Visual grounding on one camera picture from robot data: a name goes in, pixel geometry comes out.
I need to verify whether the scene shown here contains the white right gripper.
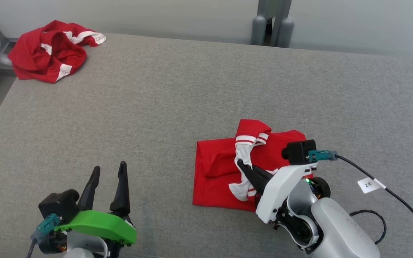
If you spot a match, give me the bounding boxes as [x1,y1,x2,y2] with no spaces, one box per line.
[237,159,318,224]

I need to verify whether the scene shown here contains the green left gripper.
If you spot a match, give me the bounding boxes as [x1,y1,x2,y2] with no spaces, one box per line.
[54,161,137,246]

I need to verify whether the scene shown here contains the red basketball jersey white trim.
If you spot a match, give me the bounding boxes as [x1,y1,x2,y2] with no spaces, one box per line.
[192,119,315,212]

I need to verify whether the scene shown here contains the red shorts white trim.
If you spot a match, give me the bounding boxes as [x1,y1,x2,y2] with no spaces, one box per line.
[8,20,107,83]

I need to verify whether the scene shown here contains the teal left camera connector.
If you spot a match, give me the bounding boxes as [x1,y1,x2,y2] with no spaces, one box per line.
[30,213,62,241]

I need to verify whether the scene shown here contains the teal camera connector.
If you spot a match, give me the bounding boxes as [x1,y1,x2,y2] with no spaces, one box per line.
[30,213,62,241]
[308,149,338,162]

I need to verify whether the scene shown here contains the teal right camera connector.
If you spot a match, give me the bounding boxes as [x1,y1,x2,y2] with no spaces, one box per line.
[308,149,338,162]

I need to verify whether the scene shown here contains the black left camera cable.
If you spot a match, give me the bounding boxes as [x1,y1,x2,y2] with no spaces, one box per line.
[26,238,37,258]

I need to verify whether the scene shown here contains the black camera cable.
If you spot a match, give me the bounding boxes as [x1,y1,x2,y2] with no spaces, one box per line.
[26,238,37,258]
[335,154,413,257]

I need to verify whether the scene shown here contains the white cable label tag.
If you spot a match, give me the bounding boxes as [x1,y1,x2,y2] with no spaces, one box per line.
[357,177,386,194]

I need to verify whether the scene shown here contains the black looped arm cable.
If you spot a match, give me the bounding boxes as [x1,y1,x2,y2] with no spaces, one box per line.
[349,210,387,245]

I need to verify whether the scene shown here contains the black right camera cable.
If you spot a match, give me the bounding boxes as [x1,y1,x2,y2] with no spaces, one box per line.
[335,154,413,257]

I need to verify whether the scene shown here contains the grey double partition post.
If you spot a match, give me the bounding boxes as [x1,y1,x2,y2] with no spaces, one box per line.
[251,0,295,48]

